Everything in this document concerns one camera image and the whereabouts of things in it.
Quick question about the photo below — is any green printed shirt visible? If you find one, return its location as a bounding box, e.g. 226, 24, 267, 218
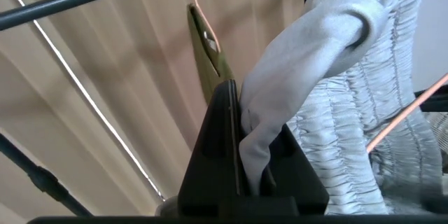
186, 2, 235, 106

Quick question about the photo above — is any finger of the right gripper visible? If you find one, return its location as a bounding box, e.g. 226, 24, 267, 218
414, 83, 448, 113

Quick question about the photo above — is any white laundry basket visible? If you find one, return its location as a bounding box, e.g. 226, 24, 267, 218
425, 111, 448, 174

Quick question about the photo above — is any pale grey garment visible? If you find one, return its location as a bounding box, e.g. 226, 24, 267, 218
237, 0, 445, 216

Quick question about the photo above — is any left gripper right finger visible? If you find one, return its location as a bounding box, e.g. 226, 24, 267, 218
258, 124, 330, 217

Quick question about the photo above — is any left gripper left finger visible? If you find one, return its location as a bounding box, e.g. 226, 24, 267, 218
176, 78, 249, 217

